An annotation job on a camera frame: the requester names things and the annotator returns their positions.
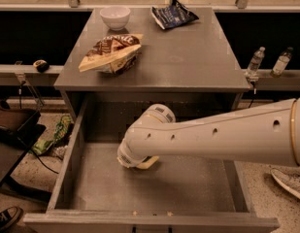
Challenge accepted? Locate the black power cable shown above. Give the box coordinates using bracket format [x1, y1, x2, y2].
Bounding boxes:
[248, 83, 258, 109]

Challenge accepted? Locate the black canvas sneaker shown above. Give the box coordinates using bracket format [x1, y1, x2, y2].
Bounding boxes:
[0, 206, 22, 233]

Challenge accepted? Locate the black cart on left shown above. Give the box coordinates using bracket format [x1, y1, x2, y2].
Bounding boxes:
[0, 98, 51, 202]

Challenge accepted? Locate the brown and cream chip bag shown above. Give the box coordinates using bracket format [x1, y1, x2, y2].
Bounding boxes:
[79, 34, 143, 74]

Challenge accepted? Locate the white ceramic bowl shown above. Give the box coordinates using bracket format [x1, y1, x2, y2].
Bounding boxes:
[100, 6, 131, 31]

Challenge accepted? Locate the open grey top drawer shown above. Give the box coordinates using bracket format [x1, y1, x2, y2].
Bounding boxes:
[24, 94, 279, 233]

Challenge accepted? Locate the grey knit sneaker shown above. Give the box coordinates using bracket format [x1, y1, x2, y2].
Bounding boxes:
[271, 169, 300, 200]

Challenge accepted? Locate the clear plastic water bottle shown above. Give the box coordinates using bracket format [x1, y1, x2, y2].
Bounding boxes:
[246, 47, 265, 77]

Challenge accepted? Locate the grey cabinet counter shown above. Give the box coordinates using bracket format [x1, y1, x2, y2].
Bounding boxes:
[54, 7, 250, 116]

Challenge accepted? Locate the green snack bag on floor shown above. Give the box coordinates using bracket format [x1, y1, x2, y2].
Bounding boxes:
[31, 115, 73, 156]

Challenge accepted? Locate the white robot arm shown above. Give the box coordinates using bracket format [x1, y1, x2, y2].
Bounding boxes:
[117, 98, 300, 168]

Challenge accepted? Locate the grey window ledge rail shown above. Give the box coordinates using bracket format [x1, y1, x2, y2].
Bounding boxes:
[0, 65, 63, 86]

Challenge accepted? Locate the yellow black tape measure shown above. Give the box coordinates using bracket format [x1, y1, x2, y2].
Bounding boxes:
[33, 59, 50, 73]

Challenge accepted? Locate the blue snack bag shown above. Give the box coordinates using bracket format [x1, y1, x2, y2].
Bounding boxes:
[150, 0, 199, 30]

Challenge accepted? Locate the green and yellow sponge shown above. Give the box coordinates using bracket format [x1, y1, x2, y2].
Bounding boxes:
[137, 156, 159, 170]

